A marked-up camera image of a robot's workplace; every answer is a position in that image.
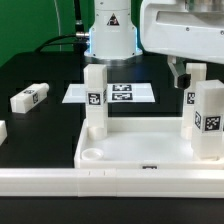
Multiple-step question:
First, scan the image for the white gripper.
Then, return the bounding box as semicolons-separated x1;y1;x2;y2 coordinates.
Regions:
140;0;224;89

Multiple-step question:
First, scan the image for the white desk top tray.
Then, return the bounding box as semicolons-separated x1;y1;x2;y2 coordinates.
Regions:
74;117;224;170

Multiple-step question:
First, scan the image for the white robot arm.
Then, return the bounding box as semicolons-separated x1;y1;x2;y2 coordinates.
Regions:
85;0;224;88

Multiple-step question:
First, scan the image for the white marker sheet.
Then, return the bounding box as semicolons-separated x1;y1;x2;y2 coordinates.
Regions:
63;83;155;103

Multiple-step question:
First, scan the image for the white left fence block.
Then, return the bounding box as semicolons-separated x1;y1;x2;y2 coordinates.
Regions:
0;120;7;146

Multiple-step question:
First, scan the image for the white front fence bar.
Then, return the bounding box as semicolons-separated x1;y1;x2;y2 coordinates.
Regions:
0;169;224;198

